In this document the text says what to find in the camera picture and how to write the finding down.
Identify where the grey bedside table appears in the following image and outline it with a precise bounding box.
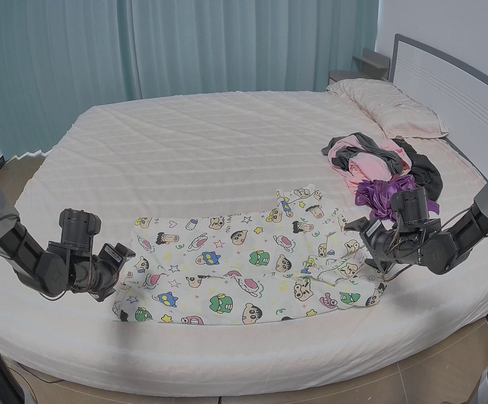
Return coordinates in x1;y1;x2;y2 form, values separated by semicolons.
327;48;391;92

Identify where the bed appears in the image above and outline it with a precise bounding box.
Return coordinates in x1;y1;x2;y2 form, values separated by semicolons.
0;33;488;384

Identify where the white printed pyjama top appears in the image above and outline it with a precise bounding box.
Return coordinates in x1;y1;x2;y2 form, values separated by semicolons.
113;183;390;325

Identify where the pale pink pillow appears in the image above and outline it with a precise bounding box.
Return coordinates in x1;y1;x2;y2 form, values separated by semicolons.
326;78;450;139

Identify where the blue-green curtain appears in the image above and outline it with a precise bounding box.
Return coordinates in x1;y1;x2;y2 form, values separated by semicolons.
0;0;381;159

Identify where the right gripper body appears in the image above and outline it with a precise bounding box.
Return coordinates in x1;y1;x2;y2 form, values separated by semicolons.
362;219;396;264

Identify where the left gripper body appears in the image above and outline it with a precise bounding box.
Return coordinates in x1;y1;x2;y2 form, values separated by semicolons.
86;244;123;302

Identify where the purple garment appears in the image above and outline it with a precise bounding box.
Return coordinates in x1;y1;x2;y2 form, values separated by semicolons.
355;175;440;222

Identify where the pile of clothes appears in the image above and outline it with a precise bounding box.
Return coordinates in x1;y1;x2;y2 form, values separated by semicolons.
322;132;443;199

